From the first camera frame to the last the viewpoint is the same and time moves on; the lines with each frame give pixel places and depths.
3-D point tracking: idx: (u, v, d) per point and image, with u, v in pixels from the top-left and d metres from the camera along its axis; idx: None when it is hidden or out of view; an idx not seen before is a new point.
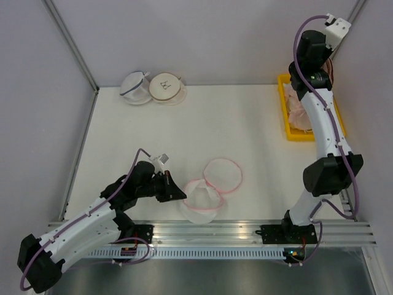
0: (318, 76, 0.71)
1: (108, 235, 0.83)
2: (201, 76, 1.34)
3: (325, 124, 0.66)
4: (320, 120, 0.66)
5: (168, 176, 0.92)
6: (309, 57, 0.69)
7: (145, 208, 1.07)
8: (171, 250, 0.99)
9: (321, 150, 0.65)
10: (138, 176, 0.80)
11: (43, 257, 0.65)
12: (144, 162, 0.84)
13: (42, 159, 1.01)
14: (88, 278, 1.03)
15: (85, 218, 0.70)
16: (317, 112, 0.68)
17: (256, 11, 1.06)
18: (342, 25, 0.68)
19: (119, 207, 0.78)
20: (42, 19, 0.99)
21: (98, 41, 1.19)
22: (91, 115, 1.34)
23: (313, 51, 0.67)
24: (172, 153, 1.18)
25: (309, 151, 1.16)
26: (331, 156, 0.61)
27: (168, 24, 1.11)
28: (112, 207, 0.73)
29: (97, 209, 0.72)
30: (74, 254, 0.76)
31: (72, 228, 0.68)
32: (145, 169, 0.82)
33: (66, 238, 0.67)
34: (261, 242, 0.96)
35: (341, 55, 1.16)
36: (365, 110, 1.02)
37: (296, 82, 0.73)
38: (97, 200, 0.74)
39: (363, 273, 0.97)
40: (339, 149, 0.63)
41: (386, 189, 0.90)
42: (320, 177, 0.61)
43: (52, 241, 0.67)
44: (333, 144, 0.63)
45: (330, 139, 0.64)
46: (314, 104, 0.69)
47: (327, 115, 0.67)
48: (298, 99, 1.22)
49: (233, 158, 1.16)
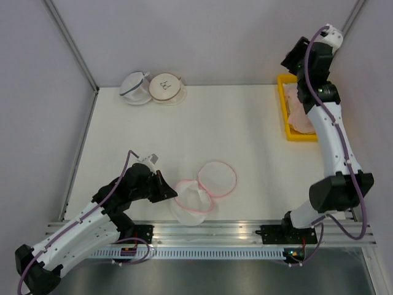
0: (325, 89, 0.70)
1: (108, 237, 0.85)
2: (201, 76, 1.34)
3: (333, 141, 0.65)
4: (328, 136, 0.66)
5: (160, 176, 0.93)
6: (315, 69, 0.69)
7: (145, 208, 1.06)
8: (171, 250, 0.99)
9: (328, 167, 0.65)
10: (132, 178, 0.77)
11: (35, 268, 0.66)
12: (139, 164, 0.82)
13: (42, 159, 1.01)
14: (88, 278, 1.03)
15: (77, 225, 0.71)
16: (324, 124, 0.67)
17: (256, 11, 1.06)
18: (335, 37, 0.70)
19: (112, 211, 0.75)
20: (42, 19, 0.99)
21: (98, 41, 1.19)
22: (91, 115, 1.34)
23: (322, 63, 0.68)
24: (172, 153, 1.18)
25: (309, 151, 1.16)
26: (340, 174, 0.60)
27: (169, 24, 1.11)
28: (105, 212, 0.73)
29: (88, 215, 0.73)
30: (73, 259, 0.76)
31: (63, 236, 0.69)
32: (140, 171, 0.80)
33: (57, 247, 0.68)
34: (261, 242, 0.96)
35: (341, 55, 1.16)
36: (365, 109, 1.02)
37: (303, 95, 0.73)
38: (89, 205, 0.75)
39: (363, 272, 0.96)
40: (347, 166, 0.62)
41: (386, 189, 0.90)
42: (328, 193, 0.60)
43: (44, 251, 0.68)
44: (342, 162, 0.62)
45: (338, 157, 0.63)
46: (322, 117, 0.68)
47: (336, 130, 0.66)
48: (297, 101, 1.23)
49: (233, 158, 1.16)
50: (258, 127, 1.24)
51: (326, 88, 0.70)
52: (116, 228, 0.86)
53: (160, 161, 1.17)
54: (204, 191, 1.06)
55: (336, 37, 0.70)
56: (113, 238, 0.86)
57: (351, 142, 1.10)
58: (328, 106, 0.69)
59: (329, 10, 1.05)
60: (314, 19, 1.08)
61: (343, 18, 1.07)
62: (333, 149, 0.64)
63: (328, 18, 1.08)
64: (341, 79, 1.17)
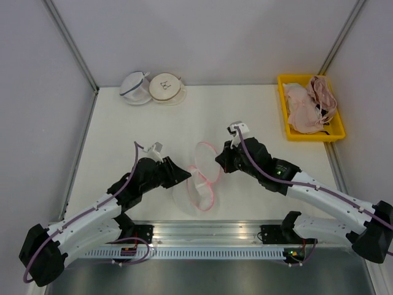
0: (282, 169, 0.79)
1: (110, 233, 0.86)
2: (201, 75, 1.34)
3: (333, 203, 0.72)
4: (329, 203, 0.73)
5: (170, 161, 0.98)
6: (261, 160, 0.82)
7: (145, 207, 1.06)
8: (171, 250, 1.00)
9: (350, 223, 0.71)
10: (140, 174, 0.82)
11: (50, 246, 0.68)
12: (144, 159, 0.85)
13: (42, 159, 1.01)
14: (85, 279, 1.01)
15: (93, 211, 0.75)
16: (312, 194, 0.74)
17: (256, 11, 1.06)
18: (241, 126, 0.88)
19: (124, 205, 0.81)
20: (43, 19, 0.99)
21: (98, 40, 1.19)
22: (91, 115, 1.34)
23: (263, 155, 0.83)
24: (173, 153, 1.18)
25: (309, 151, 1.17)
26: (367, 223, 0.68)
27: (168, 24, 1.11)
28: (119, 203, 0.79)
29: (105, 204, 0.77)
30: (77, 249, 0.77)
31: (79, 220, 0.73)
32: (147, 166, 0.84)
33: (73, 229, 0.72)
34: (261, 242, 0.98)
35: (341, 55, 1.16)
36: (366, 109, 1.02)
37: (272, 186, 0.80)
38: (104, 195, 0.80)
39: (363, 274, 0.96)
40: (366, 213, 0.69)
41: (386, 190, 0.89)
42: (377, 246, 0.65)
43: (60, 231, 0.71)
44: (357, 211, 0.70)
45: (350, 211, 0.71)
46: (303, 190, 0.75)
47: (323, 192, 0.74)
48: (298, 99, 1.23)
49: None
50: (258, 127, 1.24)
51: (282, 167, 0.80)
52: (118, 227, 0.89)
53: None
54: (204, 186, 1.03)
55: (242, 126, 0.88)
56: (113, 236, 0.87)
57: (352, 142, 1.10)
58: (296, 181, 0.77)
59: (330, 10, 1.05)
60: (314, 19, 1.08)
61: (343, 18, 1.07)
62: (341, 209, 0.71)
63: (328, 18, 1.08)
64: (341, 79, 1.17)
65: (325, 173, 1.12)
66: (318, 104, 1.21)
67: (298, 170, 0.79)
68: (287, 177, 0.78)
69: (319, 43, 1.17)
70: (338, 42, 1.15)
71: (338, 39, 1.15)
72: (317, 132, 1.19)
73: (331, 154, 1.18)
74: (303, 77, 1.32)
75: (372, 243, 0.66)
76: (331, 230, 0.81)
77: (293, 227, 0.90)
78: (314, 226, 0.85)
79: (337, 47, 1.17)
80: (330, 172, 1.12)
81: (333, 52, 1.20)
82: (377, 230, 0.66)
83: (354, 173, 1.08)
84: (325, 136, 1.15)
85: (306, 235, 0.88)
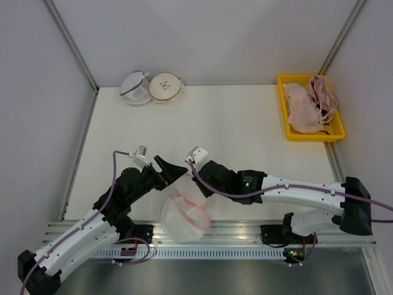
0: (249, 180, 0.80)
1: (106, 239, 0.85)
2: (201, 76, 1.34)
3: (307, 194, 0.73)
4: (304, 197, 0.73)
5: (159, 160, 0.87)
6: (225, 180, 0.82)
7: (145, 208, 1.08)
8: (171, 250, 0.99)
9: (330, 209, 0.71)
10: (124, 187, 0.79)
11: (38, 272, 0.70)
12: (128, 170, 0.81)
13: (42, 158, 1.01)
14: (86, 279, 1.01)
15: (78, 231, 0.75)
16: (284, 194, 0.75)
17: (256, 11, 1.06)
18: (197, 152, 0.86)
19: (113, 218, 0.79)
20: (43, 19, 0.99)
21: (98, 41, 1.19)
22: (91, 115, 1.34)
23: (223, 173, 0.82)
24: (172, 154, 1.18)
25: (310, 151, 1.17)
26: (342, 204, 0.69)
27: (168, 24, 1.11)
28: (104, 219, 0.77)
29: (89, 222, 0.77)
30: (71, 263, 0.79)
31: (64, 243, 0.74)
32: (130, 178, 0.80)
33: (59, 252, 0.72)
34: (261, 242, 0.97)
35: (341, 56, 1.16)
36: (366, 109, 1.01)
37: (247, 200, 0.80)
38: (90, 212, 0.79)
39: (363, 273, 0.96)
40: (339, 193, 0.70)
41: (385, 190, 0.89)
42: (360, 222, 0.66)
43: (46, 256, 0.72)
44: (331, 195, 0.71)
45: (324, 198, 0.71)
46: (276, 193, 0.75)
47: (293, 187, 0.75)
48: (298, 99, 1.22)
49: (234, 159, 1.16)
50: (258, 127, 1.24)
51: (249, 177, 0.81)
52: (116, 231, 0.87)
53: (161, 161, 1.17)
54: (193, 208, 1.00)
55: (198, 152, 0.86)
56: (112, 239, 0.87)
57: (352, 141, 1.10)
58: (266, 187, 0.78)
59: (330, 10, 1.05)
60: (314, 19, 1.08)
61: (344, 18, 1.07)
62: (315, 198, 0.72)
63: (328, 18, 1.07)
64: (341, 79, 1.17)
65: (325, 173, 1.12)
66: (318, 104, 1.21)
67: (264, 175, 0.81)
68: (256, 186, 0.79)
69: (319, 43, 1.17)
70: (338, 42, 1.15)
71: (338, 39, 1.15)
72: (317, 132, 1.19)
73: (332, 154, 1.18)
74: (303, 77, 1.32)
75: (355, 221, 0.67)
76: (319, 219, 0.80)
77: (290, 230, 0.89)
78: (307, 221, 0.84)
79: (336, 47, 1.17)
80: (330, 172, 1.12)
81: (333, 52, 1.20)
82: (354, 208, 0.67)
83: (354, 173, 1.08)
84: (325, 136, 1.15)
85: (306, 232, 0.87)
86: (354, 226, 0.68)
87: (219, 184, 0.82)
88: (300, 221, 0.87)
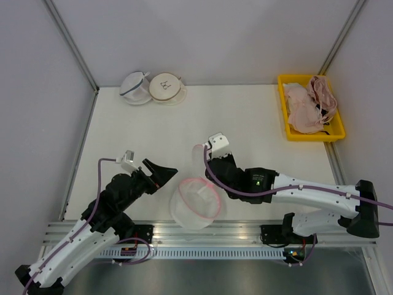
0: (260, 179, 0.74)
1: (105, 242, 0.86)
2: (201, 76, 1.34)
3: (321, 196, 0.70)
4: (319, 199, 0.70)
5: (147, 163, 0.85)
6: (231, 179, 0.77)
7: (145, 208, 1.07)
8: (171, 250, 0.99)
9: (341, 212, 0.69)
10: (113, 193, 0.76)
11: (33, 287, 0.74)
12: (119, 176, 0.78)
13: (42, 158, 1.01)
14: (86, 280, 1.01)
15: (68, 244, 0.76)
16: (298, 195, 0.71)
17: (256, 11, 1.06)
18: (218, 139, 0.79)
19: (103, 226, 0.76)
20: (43, 19, 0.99)
21: (98, 41, 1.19)
22: (90, 115, 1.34)
23: (231, 172, 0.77)
24: (174, 153, 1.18)
25: (309, 151, 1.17)
26: (357, 208, 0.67)
27: (168, 24, 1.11)
28: (93, 228, 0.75)
29: (78, 233, 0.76)
30: (71, 270, 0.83)
31: (55, 257, 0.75)
32: (120, 185, 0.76)
33: (51, 267, 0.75)
34: (261, 242, 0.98)
35: (341, 56, 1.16)
36: (366, 109, 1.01)
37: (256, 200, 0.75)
38: (78, 222, 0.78)
39: (363, 273, 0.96)
40: (354, 198, 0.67)
41: (386, 190, 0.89)
42: (373, 227, 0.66)
43: (39, 271, 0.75)
44: (346, 199, 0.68)
45: (339, 201, 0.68)
46: (288, 194, 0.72)
47: (307, 188, 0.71)
48: (298, 99, 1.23)
49: (236, 158, 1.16)
50: (258, 127, 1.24)
51: (258, 176, 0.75)
52: (114, 233, 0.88)
53: (161, 160, 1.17)
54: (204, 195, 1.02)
55: (219, 139, 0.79)
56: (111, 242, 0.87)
57: (352, 142, 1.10)
58: (277, 187, 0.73)
59: (330, 10, 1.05)
60: (314, 19, 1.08)
61: (343, 18, 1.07)
62: (330, 201, 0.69)
63: (328, 18, 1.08)
64: (341, 79, 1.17)
65: (325, 173, 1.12)
66: (318, 104, 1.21)
67: (276, 174, 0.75)
68: (266, 186, 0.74)
69: (319, 43, 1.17)
70: (338, 42, 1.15)
71: (338, 39, 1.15)
72: (317, 132, 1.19)
73: (332, 154, 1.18)
74: (303, 77, 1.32)
75: (368, 225, 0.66)
76: (325, 220, 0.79)
77: (291, 230, 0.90)
78: (309, 222, 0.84)
79: (336, 47, 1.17)
80: (330, 172, 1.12)
81: (333, 52, 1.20)
82: (369, 212, 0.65)
83: (354, 173, 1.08)
84: (325, 136, 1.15)
85: (306, 232, 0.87)
86: (365, 230, 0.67)
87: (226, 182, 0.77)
88: (303, 222, 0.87)
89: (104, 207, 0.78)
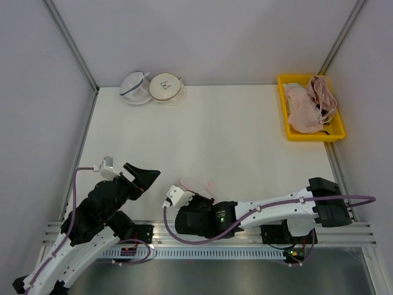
0: (222, 214, 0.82)
1: (103, 245, 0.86)
2: (201, 76, 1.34)
3: (280, 209, 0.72)
4: (276, 213, 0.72)
5: (129, 168, 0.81)
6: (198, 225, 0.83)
7: (147, 206, 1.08)
8: (171, 250, 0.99)
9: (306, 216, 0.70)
10: (96, 203, 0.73)
11: None
12: (102, 184, 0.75)
13: (42, 158, 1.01)
14: (86, 279, 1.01)
15: (52, 259, 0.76)
16: (260, 218, 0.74)
17: (256, 11, 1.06)
18: (173, 192, 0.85)
19: (82, 236, 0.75)
20: (43, 20, 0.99)
21: (98, 41, 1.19)
22: (90, 115, 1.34)
23: (194, 217, 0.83)
24: (164, 174, 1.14)
25: (310, 152, 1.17)
26: (315, 208, 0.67)
27: (168, 24, 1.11)
28: (72, 243, 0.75)
29: (60, 248, 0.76)
30: (73, 272, 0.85)
31: (43, 272, 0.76)
32: (103, 194, 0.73)
33: (41, 281, 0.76)
34: (261, 242, 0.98)
35: (341, 56, 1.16)
36: (366, 109, 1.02)
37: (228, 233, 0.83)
38: (59, 237, 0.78)
39: (363, 273, 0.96)
40: (307, 200, 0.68)
41: (386, 190, 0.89)
42: (339, 220, 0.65)
43: (31, 286, 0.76)
44: (301, 203, 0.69)
45: (297, 208, 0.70)
46: (251, 219, 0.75)
47: (265, 208, 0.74)
48: (296, 99, 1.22)
49: (229, 168, 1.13)
50: (258, 128, 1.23)
51: (221, 212, 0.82)
52: (113, 235, 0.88)
53: (161, 158, 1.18)
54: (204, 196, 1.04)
55: (174, 192, 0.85)
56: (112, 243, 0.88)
57: (351, 142, 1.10)
58: (241, 217, 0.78)
59: (329, 10, 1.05)
60: (314, 19, 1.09)
61: (343, 18, 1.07)
62: (288, 212, 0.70)
63: (328, 18, 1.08)
64: (341, 79, 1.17)
65: (325, 173, 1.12)
66: (318, 104, 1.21)
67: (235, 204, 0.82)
68: (231, 219, 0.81)
69: (319, 43, 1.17)
70: (338, 42, 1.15)
71: (338, 39, 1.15)
72: (317, 132, 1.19)
73: (331, 154, 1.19)
74: (303, 77, 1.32)
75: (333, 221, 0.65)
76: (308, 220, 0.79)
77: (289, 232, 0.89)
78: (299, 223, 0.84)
79: (337, 47, 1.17)
80: (330, 172, 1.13)
81: (334, 52, 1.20)
82: (327, 209, 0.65)
83: (354, 172, 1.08)
84: (325, 136, 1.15)
85: (302, 232, 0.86)
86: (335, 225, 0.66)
87: (196, 230, 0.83)
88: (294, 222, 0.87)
89: (86, 216, 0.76)
